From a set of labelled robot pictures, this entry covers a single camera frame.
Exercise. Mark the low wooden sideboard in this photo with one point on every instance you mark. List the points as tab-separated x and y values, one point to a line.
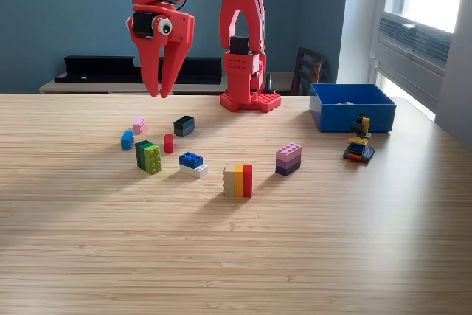
110	88

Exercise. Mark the dark wooden chair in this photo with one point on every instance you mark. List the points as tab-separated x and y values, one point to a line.
308	71

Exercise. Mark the blue plastic bin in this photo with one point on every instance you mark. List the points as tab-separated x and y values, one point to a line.
350	119

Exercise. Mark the black and grey brick stack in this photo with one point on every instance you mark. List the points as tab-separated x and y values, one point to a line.
183	127

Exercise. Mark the black wall shelf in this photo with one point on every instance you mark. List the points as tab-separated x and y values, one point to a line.
92	69

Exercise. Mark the blue and white brick stack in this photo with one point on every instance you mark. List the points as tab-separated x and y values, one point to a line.
191	162

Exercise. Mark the black table clamp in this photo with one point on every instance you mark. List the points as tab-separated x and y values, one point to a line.
269	84

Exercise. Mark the small red brick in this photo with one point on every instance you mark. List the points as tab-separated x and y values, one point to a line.
168	143

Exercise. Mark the pink and purple brick stack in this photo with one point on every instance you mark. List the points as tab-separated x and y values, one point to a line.
288	160

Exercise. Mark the small yellow toy digger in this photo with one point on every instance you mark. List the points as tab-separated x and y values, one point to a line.
357	149

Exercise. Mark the red and white brick stack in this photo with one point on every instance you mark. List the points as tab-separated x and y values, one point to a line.
346	103

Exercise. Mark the tan orange red brick stack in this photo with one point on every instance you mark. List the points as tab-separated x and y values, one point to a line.
238	182

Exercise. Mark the green brick stack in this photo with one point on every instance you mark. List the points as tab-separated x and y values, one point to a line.
151	160

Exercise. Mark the light blue brick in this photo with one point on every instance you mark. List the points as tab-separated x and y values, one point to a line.
127	141

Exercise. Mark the grey window air unit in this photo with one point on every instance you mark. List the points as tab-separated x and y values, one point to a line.
413	53

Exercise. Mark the small pink brick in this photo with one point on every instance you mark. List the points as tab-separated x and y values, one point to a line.
138	125

